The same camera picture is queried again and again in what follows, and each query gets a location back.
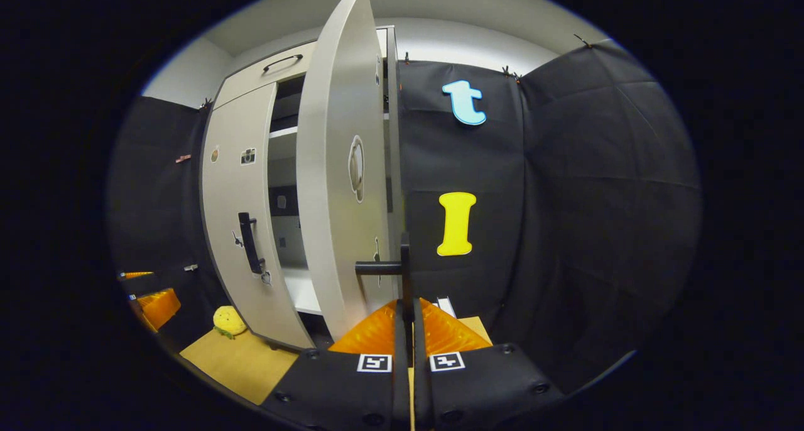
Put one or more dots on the beige cabinet drawer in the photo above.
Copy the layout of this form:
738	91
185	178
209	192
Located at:
264	79

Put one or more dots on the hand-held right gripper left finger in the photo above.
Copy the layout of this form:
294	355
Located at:
401	381

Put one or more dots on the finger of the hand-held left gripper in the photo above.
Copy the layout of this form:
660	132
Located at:
160	308
151	283

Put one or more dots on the small white box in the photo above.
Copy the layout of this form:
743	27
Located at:
446	306

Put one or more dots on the beige double-door shoe cabinet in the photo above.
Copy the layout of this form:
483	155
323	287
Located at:
298	293

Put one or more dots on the black backdrop cloth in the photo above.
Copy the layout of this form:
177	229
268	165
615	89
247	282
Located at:
597	198

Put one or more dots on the yellow plush toy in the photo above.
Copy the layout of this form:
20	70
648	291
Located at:
228	321

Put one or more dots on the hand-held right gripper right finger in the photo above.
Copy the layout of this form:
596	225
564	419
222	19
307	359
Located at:
419	387

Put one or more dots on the cherry sticker shoe cabinet door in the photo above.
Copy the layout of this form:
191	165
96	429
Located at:
333	167

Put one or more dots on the camera sticker shoe cabinet door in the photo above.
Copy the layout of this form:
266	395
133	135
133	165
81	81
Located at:
232	230

